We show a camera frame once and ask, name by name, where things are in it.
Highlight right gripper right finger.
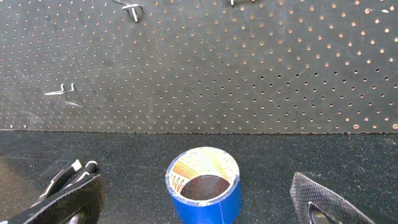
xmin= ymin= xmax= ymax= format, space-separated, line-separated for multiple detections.
xmin=290 ymin=171 xmax=377 ymax=224

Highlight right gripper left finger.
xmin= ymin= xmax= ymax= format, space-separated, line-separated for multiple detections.
xmin=0 ymin=173 xmax=106 ymax=224

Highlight black and white pliers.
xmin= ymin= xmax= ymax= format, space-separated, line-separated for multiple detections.
xmin=30 ymin=159 xmax=100 ymax=208

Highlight black pegboard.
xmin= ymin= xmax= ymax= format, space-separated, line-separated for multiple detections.
xmin=0 ymin=0 xmax=398 ymax=135

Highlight metal hook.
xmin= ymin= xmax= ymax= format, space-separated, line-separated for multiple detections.
xmin=111 ymin=0 xmax=144 ymax=23
xmin=44 ymin=82 xmax=76 ymax=96
xmin=229 ymin=0 xmax=256 ymax=7

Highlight roll of blue tape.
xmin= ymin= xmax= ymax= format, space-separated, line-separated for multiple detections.
xmin=165 ymin=146 xmax=243 ymax=224

